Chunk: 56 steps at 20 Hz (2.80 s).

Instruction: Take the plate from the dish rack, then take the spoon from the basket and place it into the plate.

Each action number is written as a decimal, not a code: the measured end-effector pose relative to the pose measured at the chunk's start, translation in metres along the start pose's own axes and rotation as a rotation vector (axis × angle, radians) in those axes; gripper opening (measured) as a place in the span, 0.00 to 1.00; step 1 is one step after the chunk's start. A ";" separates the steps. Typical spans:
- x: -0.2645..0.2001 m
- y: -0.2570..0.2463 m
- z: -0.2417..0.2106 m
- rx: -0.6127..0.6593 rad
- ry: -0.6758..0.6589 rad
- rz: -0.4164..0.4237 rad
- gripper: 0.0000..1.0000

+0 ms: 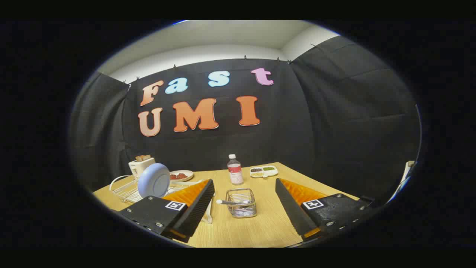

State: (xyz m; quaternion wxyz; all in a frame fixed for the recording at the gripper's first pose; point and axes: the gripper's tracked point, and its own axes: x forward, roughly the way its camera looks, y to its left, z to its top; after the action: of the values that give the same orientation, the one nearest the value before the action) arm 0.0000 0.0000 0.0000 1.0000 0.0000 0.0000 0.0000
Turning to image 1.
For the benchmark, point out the black backdrop cloth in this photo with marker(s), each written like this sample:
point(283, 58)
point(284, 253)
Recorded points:
point(297, 130)

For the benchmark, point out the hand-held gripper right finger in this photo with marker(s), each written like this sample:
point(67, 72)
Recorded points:
point(292, 208)

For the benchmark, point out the toast slices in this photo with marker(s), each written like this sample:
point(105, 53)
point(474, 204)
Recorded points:
point(143, 158)

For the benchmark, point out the blue plate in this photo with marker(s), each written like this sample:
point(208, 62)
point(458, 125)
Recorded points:
point(154, 180)

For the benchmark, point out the red food pieces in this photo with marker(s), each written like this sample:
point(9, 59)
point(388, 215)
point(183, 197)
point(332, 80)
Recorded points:
point(180, 176)

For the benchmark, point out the white divided dish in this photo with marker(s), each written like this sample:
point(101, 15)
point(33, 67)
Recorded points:
point(263, 174)

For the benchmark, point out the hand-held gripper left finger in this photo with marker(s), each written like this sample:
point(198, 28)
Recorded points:
point(193, 214)

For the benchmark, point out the small white plate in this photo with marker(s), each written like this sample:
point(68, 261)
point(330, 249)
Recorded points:
point(189, 174)

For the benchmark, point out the clear bottle with red label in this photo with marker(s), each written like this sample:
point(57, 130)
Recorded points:
point(235, 173)

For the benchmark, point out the white toaster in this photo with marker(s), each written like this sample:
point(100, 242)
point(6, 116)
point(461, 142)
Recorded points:
point(139, 167)

